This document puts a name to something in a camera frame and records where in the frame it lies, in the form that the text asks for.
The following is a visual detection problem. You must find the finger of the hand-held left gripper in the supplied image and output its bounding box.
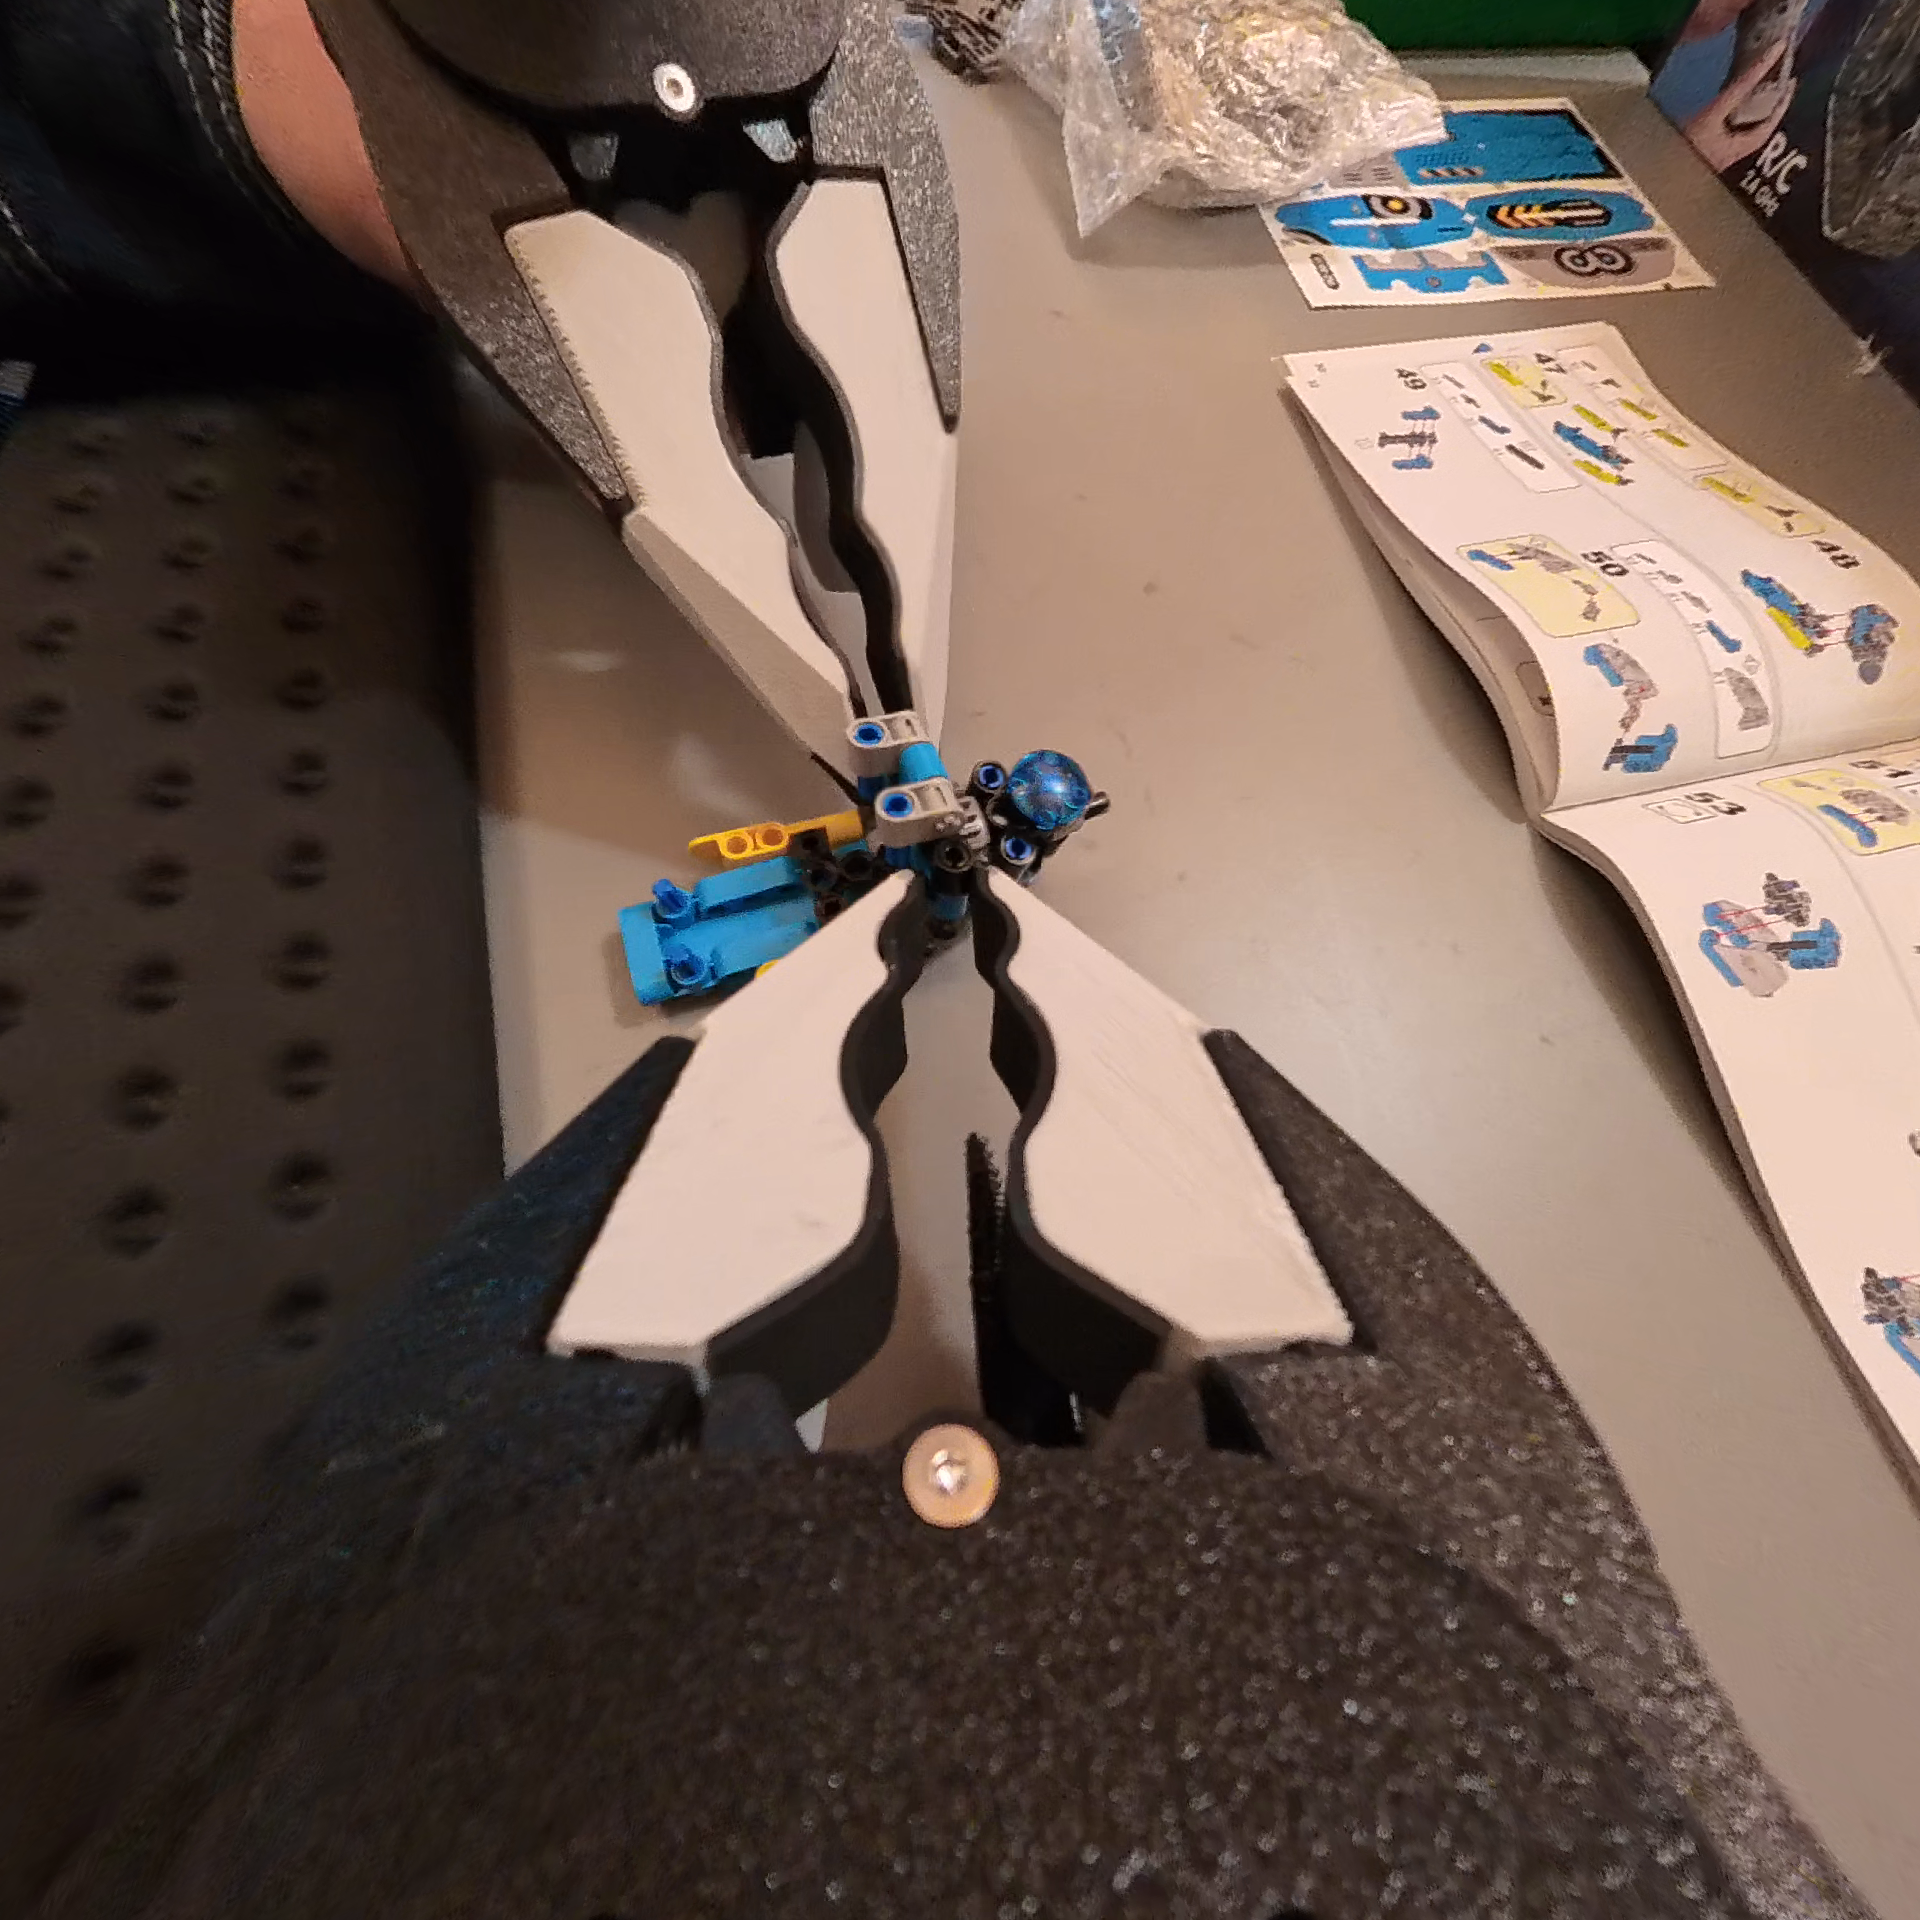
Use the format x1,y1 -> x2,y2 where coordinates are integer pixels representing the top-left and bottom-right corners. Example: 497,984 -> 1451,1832
497,208 -> 894,767
761,176 -> 963,712

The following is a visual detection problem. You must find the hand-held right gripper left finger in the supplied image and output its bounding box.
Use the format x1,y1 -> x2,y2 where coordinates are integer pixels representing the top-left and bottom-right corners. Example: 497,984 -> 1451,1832
543,873 -> 921,1413

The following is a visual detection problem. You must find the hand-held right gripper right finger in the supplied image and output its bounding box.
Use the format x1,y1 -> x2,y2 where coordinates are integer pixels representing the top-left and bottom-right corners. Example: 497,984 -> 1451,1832
976,873 -> 1355,1424

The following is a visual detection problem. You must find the yellow blue brick assembly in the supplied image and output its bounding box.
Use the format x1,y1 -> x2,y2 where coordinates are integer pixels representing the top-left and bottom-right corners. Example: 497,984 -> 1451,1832
616,815 -> 903,1010

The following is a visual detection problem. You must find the black blue domed brick assembly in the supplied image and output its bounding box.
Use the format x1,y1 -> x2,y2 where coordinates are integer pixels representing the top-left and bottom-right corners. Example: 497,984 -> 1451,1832
844,703 -> 1119,940

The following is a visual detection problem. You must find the person's left forearm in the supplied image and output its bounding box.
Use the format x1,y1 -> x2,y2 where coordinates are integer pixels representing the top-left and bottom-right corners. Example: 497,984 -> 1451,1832
0,0 -> 436,399

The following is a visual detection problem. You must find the grey desk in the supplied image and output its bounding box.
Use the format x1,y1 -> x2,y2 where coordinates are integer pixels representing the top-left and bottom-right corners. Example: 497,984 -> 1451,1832
478,53 -> 1920,1920

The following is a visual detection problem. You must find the black dimpled foam mat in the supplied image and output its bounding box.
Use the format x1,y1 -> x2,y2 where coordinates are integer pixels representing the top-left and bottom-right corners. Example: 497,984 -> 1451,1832
0,381 -> 505,1920

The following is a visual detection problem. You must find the blue sticker sheet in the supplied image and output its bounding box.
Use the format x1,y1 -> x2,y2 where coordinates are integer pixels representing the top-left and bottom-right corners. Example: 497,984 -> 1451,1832
1260,95 -> 1713,312

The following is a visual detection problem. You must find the green plastic bin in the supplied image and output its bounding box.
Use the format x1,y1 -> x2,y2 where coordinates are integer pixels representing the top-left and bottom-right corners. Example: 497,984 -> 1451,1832
1341,0 -> 1665,55

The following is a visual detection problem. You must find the open instruction booklet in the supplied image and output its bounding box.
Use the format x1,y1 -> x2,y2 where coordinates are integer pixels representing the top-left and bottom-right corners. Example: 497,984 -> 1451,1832
1278,322 -> 1920,1487

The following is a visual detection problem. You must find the dark blue toy kit box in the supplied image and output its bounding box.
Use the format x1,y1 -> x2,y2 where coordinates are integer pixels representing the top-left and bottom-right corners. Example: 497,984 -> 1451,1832
1647,0 -> 1920,353

